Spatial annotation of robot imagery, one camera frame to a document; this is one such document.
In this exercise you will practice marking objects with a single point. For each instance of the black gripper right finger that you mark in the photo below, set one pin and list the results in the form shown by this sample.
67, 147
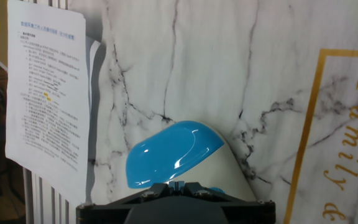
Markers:
202, 193

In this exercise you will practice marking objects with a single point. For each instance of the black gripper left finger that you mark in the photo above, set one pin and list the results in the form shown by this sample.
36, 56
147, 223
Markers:
149, 194

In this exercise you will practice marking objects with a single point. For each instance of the blue and white desk lamp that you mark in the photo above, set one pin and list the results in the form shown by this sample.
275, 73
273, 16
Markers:
166, 152

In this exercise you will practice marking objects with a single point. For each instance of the marble pink black tablecloth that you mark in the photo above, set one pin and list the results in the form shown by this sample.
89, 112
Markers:
197, 62

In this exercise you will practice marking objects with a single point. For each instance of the paper sheets with blue heading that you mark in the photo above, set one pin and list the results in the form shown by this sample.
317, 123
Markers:
48, 93

